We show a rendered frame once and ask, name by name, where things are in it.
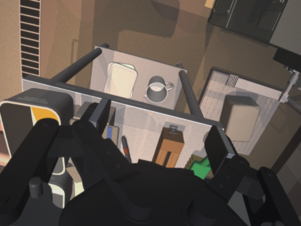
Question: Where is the tan box with blue label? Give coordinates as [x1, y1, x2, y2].
[105, 125, 120, 144]

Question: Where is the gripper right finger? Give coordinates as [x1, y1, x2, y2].
[204, 125, 301, 226]

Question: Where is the dark cream-edged machine housing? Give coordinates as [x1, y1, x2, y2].
[0, 88, 75, 210]

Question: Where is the green block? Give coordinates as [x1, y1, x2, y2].
[189, 156, 213, 181]

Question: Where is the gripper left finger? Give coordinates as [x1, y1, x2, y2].
[0, 98, 133, 226]

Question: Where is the beige sack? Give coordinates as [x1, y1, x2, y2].
[219, 94, 261, 142]

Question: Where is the dark grey cabinet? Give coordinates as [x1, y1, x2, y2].
[207, 0, 301, 69]

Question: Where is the orange-brown box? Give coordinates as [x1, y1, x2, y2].
[152, 124, 185, 168]

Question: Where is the dark vent grille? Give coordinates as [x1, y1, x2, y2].
[19, 0, 41, 76]

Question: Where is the dark pen with red band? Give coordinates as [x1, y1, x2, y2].
[121, 135, 132, 163]

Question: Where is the cream plastic tub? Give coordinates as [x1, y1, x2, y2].
[104, 61, 138, 99]

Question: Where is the grey spring pipe fitting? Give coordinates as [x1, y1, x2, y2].
[278, 66, 301, 109]

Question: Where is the grey mug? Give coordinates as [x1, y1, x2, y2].
[144, 75, 175, 104]

